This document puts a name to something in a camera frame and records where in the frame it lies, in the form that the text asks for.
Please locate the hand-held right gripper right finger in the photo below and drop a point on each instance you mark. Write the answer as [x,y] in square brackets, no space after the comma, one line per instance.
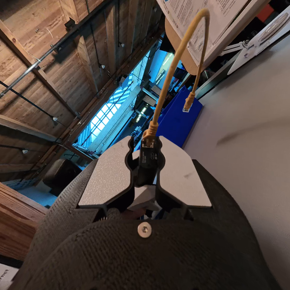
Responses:
[183,181]

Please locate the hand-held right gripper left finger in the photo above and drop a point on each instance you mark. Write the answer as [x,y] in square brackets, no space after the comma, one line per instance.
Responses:
[106,176]

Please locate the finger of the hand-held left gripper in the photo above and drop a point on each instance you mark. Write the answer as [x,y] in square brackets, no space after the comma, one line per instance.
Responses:
[141,197]

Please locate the black network adapter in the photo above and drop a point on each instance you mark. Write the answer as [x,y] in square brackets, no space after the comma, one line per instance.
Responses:
[147,167]

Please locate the white desk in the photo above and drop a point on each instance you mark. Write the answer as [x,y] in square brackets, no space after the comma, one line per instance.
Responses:
[249,158]

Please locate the blue plastic bin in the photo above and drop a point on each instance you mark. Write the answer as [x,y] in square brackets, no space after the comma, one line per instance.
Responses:
[172,102]
[181,126]

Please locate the large skylight window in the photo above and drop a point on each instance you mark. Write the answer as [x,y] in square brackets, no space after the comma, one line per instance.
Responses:
[102,122]

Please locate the white stand base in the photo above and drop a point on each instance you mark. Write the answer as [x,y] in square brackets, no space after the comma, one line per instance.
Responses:
[260,45]

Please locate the desk divider rail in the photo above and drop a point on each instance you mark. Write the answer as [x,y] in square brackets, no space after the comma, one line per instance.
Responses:
[217,79]

